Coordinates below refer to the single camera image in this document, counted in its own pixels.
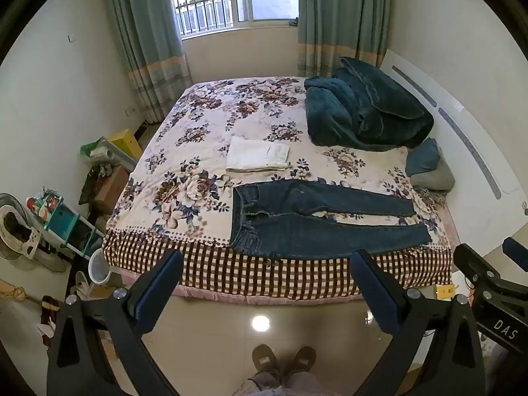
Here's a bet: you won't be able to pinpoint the brown cardboard box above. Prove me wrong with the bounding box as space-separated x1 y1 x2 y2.
94 165 130 215

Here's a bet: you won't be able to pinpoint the dark blue jeans pants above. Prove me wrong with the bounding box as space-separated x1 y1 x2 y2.
228 182 432 261

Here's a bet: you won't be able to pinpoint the teal pillow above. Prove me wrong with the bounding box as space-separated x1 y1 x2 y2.
405 137 442 176

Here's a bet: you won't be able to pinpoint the teal plush blanket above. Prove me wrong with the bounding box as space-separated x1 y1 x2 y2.
304 56 435 149

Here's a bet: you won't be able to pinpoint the teal shelf rack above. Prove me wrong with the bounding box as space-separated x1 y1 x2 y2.
27 190 104 260

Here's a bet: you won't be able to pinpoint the person's left slipper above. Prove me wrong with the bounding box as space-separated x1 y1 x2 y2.
252 344 282 381

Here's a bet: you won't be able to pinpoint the grey pillow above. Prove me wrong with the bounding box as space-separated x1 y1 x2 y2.
410 160 456 191

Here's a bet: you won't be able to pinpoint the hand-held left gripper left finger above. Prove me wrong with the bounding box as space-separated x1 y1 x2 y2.
47 249 184 396

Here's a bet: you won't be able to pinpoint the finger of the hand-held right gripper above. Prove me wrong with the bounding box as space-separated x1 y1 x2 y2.
502 236 528 274
453 243 502 293

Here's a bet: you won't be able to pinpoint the person's right slipper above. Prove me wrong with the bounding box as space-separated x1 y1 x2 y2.
286 346 317 380

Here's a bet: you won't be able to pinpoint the person's slipper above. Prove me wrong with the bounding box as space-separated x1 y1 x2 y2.
286 346 317 380
252 344 282 381

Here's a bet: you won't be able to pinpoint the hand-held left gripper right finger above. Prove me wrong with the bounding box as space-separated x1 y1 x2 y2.
350 248 485 396

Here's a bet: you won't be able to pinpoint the white waste basket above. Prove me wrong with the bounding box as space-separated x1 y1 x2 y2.
88 248 112 285

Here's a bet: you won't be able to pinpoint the teal curtain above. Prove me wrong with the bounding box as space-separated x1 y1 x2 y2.
100 0 193 123
297 0 390 78

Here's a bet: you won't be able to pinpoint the white shoe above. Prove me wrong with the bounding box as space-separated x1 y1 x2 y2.
70 271 90 300

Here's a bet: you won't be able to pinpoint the bed with floral sheet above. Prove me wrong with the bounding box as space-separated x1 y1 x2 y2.
102 75 458 301

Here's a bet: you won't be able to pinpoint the metal window grille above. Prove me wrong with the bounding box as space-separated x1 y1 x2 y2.
169 0 234 34

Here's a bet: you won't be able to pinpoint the white floor fan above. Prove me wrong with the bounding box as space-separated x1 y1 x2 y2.
0 192 42 261

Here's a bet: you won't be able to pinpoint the white folded pants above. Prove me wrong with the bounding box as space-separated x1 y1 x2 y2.
225 136 290 173

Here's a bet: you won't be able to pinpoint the grey plastic container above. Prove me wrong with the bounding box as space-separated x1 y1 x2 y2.
80 137 139 172

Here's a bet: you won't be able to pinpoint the white headboard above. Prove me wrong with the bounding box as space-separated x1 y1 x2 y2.
379 49 528 256

